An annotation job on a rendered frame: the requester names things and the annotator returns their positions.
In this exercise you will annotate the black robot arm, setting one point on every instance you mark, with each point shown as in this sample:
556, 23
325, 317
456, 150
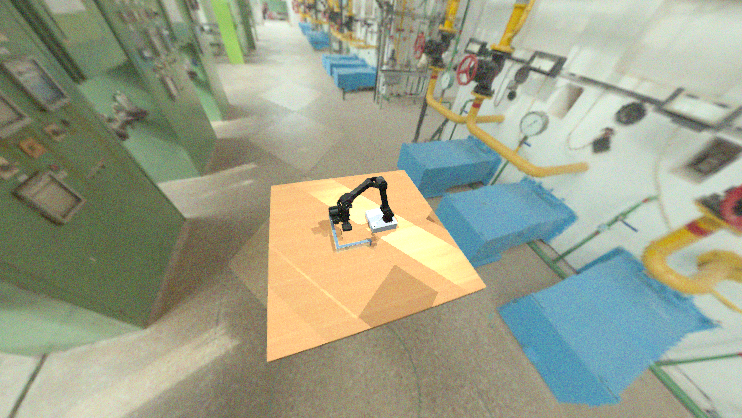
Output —
345, 201

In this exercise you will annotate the clear l-shaped low wall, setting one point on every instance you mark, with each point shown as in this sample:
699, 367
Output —
345, 249

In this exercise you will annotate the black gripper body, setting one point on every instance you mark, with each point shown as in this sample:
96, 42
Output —
347, 226

